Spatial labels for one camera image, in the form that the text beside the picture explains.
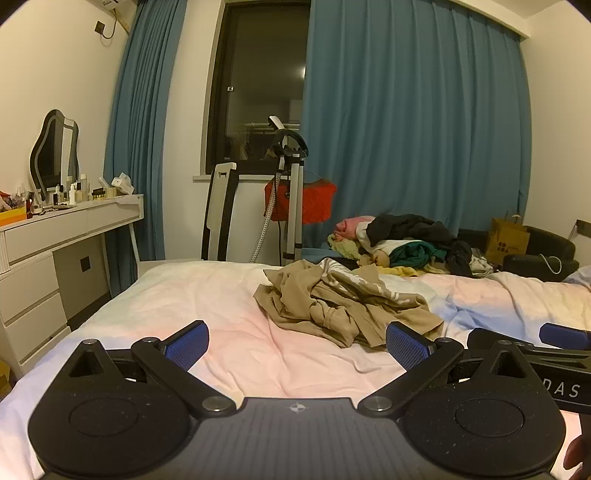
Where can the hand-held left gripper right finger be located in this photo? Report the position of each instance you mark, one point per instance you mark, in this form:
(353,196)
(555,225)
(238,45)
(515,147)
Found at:
(406,344)

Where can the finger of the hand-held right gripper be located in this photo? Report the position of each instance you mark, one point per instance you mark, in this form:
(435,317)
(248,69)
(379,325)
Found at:
(565,335)
(503,334)

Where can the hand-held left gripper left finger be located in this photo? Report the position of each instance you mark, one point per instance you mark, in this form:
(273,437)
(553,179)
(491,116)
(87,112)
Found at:
(187,344)

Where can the tan garment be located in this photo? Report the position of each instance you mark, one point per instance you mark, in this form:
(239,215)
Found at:
(341,300)

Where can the white bed duvet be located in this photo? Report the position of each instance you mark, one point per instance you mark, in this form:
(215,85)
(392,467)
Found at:
(207,295)

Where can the yellow garment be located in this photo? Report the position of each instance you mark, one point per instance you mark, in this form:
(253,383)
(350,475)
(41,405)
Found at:
(411,271)

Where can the small white garment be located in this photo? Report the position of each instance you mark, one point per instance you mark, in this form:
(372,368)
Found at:
(482,264)

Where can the small dark garment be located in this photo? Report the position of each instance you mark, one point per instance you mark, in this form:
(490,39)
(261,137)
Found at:
(461,258)

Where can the black armchair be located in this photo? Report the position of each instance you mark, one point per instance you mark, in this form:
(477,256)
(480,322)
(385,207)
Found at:
(549,244)

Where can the brown paper bag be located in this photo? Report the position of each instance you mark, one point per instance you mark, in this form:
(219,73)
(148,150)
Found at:
(508,240)

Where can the black garment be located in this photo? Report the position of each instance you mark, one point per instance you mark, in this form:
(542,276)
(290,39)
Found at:
(411,230)

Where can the pale green garment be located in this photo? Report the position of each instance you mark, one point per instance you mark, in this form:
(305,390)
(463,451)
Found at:
(344,247)

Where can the blue cushion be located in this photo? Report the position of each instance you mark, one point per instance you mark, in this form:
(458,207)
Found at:
(318,254)

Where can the pink garment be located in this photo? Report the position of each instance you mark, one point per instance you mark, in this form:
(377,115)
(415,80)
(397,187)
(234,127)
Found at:
(351,225)

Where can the black and white chair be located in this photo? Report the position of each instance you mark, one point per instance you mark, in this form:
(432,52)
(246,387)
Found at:
(221,207)

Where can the white dressing table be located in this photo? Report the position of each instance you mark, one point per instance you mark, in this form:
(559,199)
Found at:
(46,267)

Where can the red garment on hanger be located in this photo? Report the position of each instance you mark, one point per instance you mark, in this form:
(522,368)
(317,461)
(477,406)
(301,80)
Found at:
(314,201)

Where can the tissue box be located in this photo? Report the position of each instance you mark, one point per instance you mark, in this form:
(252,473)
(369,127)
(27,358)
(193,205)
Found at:
(122,184)

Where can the cardboard box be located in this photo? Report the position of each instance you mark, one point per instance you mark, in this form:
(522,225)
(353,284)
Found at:
(3,378)

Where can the row of cosmetic bottles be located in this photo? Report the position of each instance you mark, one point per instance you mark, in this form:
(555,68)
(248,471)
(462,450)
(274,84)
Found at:
(74,191)

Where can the narrow blue curtain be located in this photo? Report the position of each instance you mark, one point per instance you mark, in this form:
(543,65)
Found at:
(138,138)

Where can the orange box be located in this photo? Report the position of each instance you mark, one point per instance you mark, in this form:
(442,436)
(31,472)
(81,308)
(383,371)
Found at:
(11,216)

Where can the wavy black-framed mirror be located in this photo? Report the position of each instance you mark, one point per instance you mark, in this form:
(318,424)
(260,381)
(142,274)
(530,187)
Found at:
(53,152)

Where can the dark window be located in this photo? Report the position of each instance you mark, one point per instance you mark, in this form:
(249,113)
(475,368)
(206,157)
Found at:
(258,92)

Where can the air conditioner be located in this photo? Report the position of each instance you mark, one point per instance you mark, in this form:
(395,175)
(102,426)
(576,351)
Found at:
(113,3)

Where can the dark wall socket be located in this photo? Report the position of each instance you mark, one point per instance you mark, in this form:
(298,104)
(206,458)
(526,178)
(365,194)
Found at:
(581,228)

